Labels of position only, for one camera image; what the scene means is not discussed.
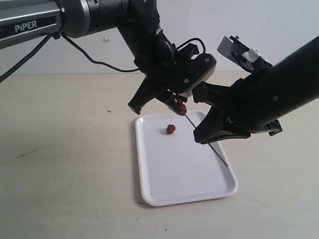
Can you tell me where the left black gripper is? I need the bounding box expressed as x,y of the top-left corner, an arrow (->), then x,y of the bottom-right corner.
128,43 -> 201,115

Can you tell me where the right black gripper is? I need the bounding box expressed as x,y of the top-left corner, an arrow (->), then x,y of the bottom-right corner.
193,77 -> 283,144

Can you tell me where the thin metal skewer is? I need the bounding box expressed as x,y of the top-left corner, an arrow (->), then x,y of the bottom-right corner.
185,115 -> 228,167

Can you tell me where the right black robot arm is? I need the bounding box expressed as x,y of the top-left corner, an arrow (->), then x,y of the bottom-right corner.
192,36 -> 319,144

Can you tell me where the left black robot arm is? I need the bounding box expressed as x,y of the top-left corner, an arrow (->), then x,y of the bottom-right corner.
0,0 -> 202,116

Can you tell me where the white rectangular plastic tray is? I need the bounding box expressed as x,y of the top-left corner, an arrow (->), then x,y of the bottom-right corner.
135,111 -> 238,207

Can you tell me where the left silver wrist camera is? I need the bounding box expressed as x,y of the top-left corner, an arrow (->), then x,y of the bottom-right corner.
169,53 -> 217,98

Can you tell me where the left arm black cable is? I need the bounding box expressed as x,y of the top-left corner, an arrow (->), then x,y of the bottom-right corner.
0,33 -> 206,84

